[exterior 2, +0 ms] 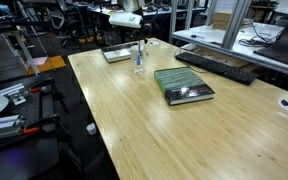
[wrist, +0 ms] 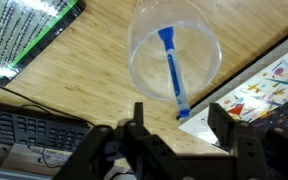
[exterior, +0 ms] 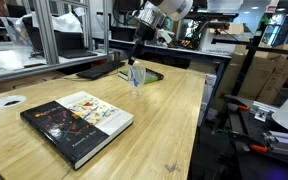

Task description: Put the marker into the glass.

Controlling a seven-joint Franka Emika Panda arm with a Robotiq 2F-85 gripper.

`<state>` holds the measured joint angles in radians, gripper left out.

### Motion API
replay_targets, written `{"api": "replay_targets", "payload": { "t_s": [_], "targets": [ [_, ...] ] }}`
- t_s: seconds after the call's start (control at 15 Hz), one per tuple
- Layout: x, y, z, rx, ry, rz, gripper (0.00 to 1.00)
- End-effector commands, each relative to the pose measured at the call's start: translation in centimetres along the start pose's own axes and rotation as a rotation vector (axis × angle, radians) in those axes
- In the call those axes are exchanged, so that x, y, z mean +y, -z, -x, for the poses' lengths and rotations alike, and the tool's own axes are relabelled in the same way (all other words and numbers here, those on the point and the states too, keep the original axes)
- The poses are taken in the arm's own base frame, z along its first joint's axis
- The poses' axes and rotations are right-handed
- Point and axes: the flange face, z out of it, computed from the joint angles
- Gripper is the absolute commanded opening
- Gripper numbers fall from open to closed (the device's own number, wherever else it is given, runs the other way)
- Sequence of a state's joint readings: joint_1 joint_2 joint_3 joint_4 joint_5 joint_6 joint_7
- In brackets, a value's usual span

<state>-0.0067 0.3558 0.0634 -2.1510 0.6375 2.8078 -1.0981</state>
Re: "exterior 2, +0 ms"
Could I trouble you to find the orange handled black clamp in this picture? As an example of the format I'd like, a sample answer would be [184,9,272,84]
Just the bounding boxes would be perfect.
[28,77,57,95]
[21,114,61,136]

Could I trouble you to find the black cable bundle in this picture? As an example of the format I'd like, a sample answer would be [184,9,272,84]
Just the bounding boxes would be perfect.
[238,19,286,48]

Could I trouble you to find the cardboard boxes on shelf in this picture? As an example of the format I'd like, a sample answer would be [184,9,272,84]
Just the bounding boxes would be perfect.
[211,11,252,31]

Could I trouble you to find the silver aluminium corner bracket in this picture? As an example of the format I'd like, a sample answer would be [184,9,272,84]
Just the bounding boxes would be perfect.
[0,83,30,107]

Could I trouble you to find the yellow floor mat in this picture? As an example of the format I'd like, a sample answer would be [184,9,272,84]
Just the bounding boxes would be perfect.
[27,54,68,75]

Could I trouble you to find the small white cylinder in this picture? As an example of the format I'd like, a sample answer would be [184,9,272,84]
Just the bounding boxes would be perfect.
[85,122,98,136]

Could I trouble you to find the black computer keyboard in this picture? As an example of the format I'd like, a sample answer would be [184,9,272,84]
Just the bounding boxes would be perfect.
[174,51,259,86]

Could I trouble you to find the thin aluminium frame post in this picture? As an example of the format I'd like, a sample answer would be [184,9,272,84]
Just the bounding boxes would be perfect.
[168,0,179,45]

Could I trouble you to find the wide aluminium frame post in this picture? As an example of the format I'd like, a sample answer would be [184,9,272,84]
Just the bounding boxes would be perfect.
[220,0,252,51]

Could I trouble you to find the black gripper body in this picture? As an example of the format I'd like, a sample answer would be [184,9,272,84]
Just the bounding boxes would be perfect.
[132,7,151,33]

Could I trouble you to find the silver aluminium extrusion bar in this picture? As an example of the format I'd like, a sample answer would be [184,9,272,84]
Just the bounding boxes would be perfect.
[0,114,26,142]

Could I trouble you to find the blue white marker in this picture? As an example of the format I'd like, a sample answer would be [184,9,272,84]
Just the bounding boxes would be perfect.
[136,39,142,66]

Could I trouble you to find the grey top shelf bench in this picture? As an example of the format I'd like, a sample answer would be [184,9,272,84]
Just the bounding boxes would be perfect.
[171,21,288,81]

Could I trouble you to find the black office chair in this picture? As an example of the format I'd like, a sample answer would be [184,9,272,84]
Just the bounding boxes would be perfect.
[48,3,82,45]

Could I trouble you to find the black laptop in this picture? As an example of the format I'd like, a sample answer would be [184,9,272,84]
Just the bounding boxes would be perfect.
[253,18,288,71]

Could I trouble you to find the clear wine glass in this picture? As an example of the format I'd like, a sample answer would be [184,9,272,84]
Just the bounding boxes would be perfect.
[129,44,148,75]

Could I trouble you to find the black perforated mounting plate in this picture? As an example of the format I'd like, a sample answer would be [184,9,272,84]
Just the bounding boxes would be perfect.
[2,78,61,136]

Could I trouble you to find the green black hardcover book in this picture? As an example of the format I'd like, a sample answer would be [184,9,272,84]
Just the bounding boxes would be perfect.
[153,66,216,107]

